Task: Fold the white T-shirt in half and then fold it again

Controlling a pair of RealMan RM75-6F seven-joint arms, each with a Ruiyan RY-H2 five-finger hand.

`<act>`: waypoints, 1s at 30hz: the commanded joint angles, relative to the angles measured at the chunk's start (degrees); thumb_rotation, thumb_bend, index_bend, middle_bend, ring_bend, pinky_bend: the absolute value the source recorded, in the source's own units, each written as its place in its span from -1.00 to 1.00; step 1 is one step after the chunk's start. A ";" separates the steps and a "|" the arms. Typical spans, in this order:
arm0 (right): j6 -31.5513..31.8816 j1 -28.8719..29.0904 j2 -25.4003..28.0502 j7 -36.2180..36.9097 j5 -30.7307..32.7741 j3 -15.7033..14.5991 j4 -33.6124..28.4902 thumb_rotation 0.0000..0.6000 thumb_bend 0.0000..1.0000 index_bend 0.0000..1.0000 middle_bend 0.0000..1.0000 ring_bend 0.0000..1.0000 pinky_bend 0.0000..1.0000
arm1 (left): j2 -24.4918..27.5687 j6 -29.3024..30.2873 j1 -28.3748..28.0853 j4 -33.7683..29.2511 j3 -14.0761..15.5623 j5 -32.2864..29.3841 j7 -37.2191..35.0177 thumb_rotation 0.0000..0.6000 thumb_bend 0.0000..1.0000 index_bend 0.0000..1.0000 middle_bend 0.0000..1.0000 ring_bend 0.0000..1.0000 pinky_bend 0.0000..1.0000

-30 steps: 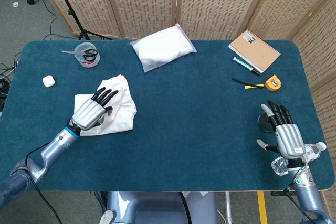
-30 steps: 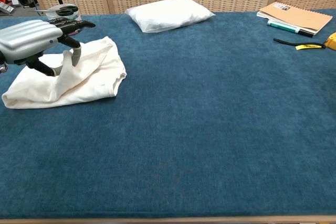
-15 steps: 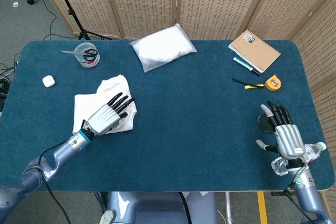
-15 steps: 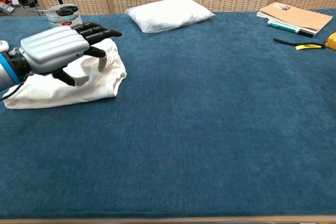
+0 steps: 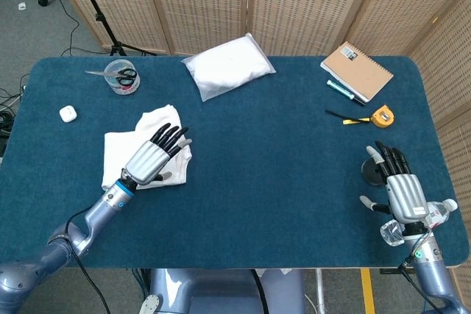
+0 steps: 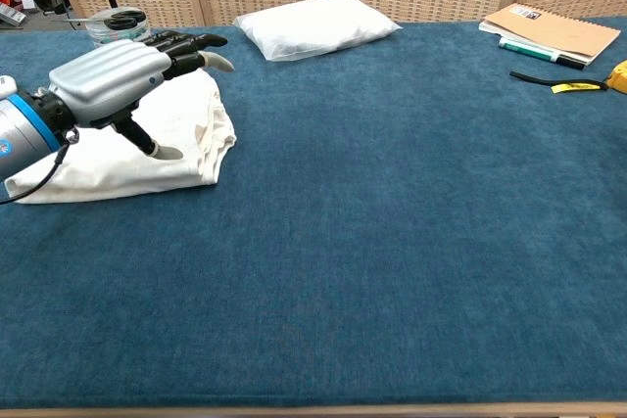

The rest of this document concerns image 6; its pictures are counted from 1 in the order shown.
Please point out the white t-shirt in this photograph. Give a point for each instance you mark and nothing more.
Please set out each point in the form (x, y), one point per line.
(98, 178)

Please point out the brown spiral notebook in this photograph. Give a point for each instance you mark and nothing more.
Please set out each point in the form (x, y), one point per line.
(558, 31)

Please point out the clear plastic jar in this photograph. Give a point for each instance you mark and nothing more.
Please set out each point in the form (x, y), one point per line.
(108, 36)

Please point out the dark teal table mat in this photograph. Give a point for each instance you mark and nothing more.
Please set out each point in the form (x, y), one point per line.
(343, 266)

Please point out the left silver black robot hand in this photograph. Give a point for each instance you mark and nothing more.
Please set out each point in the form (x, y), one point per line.
(108, 75)

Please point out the green white marker pen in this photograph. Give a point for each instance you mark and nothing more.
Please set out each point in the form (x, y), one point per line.
(524, 48)

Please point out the clear bag with white cloth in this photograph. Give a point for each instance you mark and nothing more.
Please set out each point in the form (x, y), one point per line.
(313, 26)

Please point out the yellow tape measure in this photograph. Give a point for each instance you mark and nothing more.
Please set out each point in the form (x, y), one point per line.
(621, 78)

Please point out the white earbuds case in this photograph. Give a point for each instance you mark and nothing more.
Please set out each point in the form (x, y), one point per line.
(5, 84)

